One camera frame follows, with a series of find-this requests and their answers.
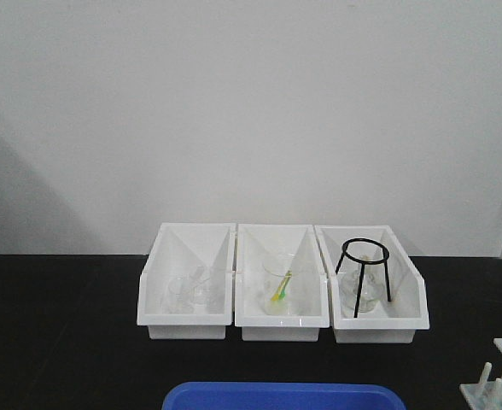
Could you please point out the beaker in middle bin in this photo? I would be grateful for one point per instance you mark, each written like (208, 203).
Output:
(274, 266)

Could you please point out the middle white storage bin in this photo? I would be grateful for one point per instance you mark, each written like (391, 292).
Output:
(253, 243)

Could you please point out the white storage bin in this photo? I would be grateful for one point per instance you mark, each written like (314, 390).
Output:
(253, 243)
(390, 322)
(178, 249)

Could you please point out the yellow green plastic droppers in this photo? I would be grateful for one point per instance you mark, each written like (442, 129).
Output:
(280, 292)

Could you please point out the left white storage bin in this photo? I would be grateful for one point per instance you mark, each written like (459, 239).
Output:
(178, 249)

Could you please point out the glassware in left bin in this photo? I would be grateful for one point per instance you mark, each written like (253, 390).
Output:
(190, 292)

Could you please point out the glass flask in bin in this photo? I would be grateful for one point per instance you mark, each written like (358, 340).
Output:
(371, 291)

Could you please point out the right white storage bin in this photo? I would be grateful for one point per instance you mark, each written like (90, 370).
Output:
(390, 322)

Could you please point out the blue plastic tray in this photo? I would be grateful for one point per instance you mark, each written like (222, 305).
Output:
(262, 395)

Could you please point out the black wire tripod stand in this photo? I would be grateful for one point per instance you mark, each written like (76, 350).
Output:
(359, 253)

